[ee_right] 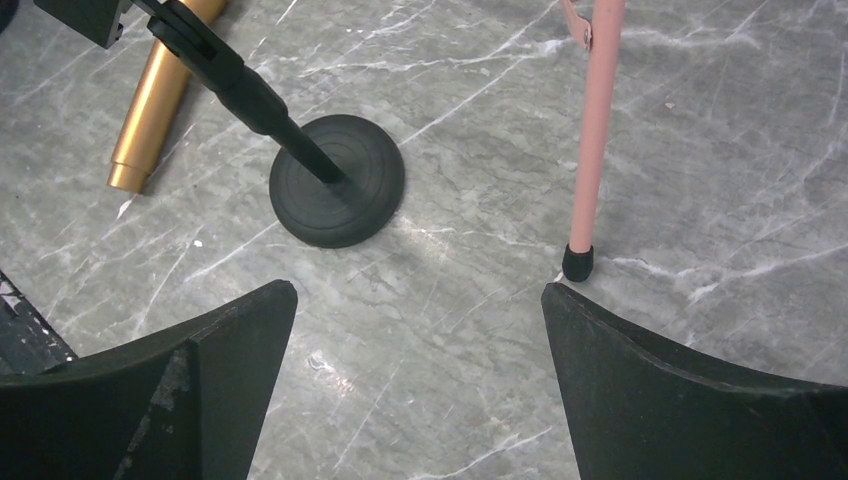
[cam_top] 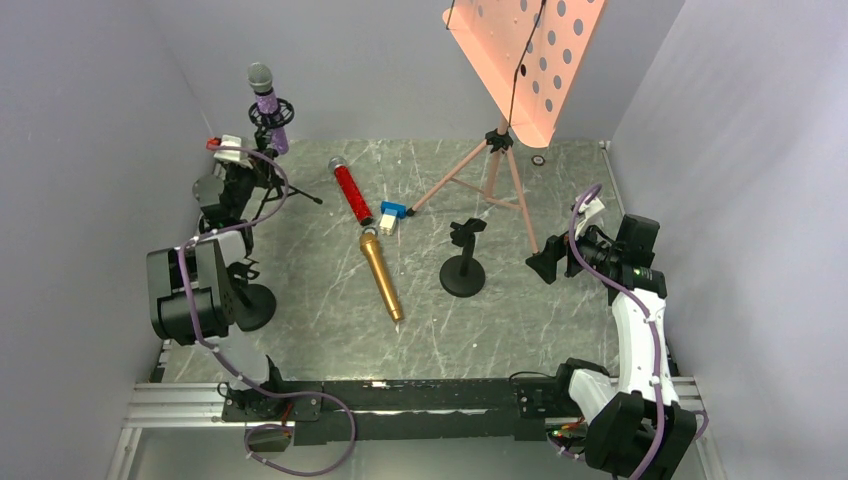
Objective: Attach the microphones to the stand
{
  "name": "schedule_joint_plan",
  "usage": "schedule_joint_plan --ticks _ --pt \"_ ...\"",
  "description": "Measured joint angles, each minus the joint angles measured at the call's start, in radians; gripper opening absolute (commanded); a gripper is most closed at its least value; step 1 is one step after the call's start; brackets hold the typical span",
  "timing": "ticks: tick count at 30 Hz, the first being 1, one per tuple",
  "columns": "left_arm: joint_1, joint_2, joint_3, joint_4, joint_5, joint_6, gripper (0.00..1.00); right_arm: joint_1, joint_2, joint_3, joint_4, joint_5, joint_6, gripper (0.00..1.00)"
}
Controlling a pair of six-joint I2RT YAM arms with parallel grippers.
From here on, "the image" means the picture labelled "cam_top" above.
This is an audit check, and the gold microphone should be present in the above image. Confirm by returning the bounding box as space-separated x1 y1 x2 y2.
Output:
359 227 404 324

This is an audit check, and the red glitter microphone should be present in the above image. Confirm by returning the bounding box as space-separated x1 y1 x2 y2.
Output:
328 156 373 226

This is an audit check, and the black round-base mic stand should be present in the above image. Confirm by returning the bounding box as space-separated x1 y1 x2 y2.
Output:
439 218 487 298

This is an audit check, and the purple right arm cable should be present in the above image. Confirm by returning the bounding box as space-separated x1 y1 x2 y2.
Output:
546 183 710 480

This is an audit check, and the purple glitter microphone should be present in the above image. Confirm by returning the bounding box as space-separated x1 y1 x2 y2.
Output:
247 62 294 155

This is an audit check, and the blue white toy block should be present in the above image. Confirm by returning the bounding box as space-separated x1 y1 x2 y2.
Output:
378 201 407 235

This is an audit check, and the pink music stand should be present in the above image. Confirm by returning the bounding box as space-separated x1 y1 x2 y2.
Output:
406 0 606 254

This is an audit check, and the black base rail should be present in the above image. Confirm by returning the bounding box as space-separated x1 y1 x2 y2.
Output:
221 375 581 446

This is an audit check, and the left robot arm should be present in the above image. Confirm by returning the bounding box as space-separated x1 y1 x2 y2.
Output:
146 155 284 418

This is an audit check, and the black tripod shock-mount stand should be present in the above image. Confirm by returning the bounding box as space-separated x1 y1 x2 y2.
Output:
248 98 294 219

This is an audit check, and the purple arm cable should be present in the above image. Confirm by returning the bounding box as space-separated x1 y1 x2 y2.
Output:
546 183 710 480
175 145 359 478

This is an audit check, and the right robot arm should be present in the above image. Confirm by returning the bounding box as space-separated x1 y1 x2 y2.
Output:
521 214 698 479

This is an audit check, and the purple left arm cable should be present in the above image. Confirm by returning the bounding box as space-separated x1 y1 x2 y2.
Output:
175 145 359 478

